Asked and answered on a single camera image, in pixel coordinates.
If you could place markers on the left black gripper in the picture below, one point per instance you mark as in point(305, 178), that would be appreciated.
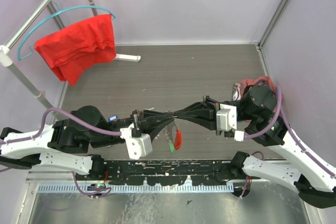
point(150, 122)

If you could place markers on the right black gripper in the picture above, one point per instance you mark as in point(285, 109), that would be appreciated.
point(204, 113)

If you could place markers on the metal key holder red handle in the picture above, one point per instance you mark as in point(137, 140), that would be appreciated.
point(173, 134)

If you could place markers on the green tag key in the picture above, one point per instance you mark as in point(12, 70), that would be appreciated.
point(172, 148)

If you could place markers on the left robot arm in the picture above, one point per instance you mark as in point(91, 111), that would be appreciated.
point(64, 139)

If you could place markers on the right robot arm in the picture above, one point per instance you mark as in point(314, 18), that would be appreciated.
point(258, 116)

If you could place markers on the blue tag key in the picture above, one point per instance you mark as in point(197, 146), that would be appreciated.
point(113, 118)

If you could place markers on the reddish shirt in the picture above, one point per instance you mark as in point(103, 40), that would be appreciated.
point(242, 87)

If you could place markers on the red cloth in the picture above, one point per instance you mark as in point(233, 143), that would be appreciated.
point(76, 48)

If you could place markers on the teal clothes hanger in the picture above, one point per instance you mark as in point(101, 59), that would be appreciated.
point(92, 7)

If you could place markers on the white clothes rack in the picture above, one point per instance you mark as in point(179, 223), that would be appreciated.
point(22, 34)

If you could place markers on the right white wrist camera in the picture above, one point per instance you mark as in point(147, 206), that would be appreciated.
point(226, 122)

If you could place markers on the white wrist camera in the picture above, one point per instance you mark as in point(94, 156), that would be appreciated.
point(137, 147)
point(226, 122)

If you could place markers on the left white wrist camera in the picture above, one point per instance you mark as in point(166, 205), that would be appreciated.
point(137, 147)

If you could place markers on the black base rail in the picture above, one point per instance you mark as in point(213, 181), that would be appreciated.
point(170, 172)

